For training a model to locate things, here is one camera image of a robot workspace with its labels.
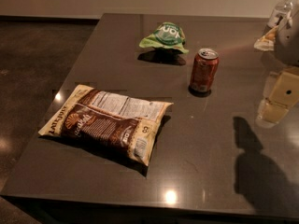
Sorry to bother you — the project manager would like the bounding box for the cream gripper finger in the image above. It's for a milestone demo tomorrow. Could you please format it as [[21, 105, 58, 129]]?
[[269, 66, 299, 108], [254, 26, 278, 51]]

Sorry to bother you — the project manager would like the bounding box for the red coke can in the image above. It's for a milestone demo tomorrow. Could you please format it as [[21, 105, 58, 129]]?
[[189, 48, 219, 93]]

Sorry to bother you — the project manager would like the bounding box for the clear plastic water bottle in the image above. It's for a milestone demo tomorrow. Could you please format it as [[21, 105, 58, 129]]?
[[267, 0, 296, 28]]

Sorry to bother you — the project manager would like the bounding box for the green chip bag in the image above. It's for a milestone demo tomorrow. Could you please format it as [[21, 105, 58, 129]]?
[[139, 22, 189, 54]]

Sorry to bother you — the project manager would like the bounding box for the brown and cream chip bag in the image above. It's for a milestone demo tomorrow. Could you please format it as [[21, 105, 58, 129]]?
[[38, 85, 170, 165]]

